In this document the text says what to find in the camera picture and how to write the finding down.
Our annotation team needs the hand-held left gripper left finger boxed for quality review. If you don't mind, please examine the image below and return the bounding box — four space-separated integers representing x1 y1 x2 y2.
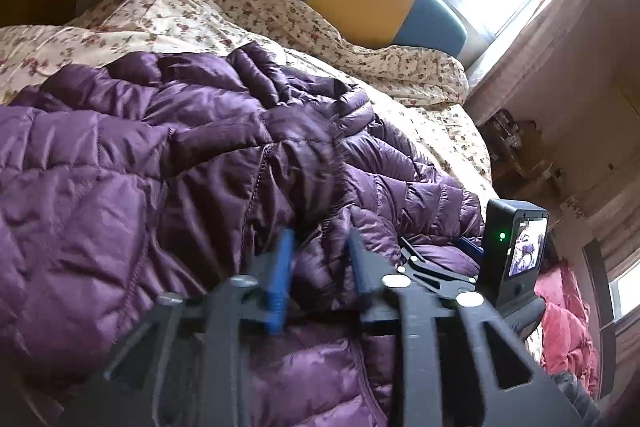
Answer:
60 229 297 427

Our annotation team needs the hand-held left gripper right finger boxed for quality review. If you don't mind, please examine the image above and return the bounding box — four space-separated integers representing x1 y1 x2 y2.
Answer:
348 228 584 427

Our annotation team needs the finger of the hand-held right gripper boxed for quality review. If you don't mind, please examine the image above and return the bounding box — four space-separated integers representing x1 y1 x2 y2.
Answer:
400 235 485 294

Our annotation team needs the purple quilted down jacket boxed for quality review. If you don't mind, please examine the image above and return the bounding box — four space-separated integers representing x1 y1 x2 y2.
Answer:
0 42 486 427

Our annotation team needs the pink quilted cloth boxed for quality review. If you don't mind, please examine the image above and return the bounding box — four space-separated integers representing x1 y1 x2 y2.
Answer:
536 258 602 400

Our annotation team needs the cluttered wooden nightstand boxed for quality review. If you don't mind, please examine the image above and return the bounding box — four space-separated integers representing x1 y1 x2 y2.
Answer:
479 106 568 190

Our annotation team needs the floral bed quilt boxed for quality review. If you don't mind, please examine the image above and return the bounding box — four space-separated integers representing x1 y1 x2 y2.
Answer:
0 0 498 208

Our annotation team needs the beige curtain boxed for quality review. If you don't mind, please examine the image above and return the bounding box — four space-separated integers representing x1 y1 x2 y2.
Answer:
465 0 640 268

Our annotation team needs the small-print floral duvet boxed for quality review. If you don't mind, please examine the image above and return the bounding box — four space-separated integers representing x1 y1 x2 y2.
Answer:
182 0 470 106

